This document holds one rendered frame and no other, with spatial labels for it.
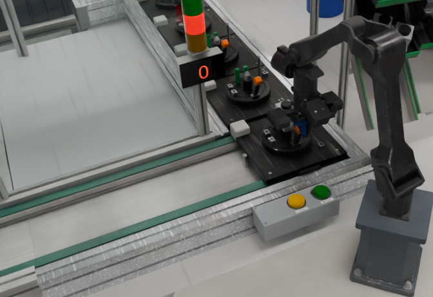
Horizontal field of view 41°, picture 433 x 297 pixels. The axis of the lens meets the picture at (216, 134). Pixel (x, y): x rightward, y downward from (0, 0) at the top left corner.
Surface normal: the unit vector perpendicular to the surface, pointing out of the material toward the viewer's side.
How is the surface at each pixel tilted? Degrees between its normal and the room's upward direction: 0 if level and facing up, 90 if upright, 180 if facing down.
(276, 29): 0
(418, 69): 45
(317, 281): 0
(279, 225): 90
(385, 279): 90
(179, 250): 90
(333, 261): 0
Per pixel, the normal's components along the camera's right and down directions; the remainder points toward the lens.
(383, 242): -0.39, 0.61
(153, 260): 0.38, 0.56
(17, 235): -0.08, -0.78
